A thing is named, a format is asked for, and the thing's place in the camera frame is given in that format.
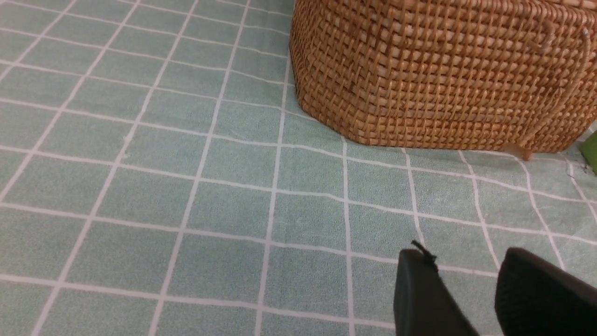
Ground green foam cube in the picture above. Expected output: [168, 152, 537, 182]
[578, 131, 597, 175]

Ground green checked tablecloth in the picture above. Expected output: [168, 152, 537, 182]
[0, 0, 596, 336]

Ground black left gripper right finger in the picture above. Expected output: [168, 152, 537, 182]
[494, 247, 597, 336]

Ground woven wicker basket green lining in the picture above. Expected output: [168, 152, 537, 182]
[289, 0, 597, 160]

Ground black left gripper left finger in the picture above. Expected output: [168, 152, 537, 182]
[394, 240, 479, 336]

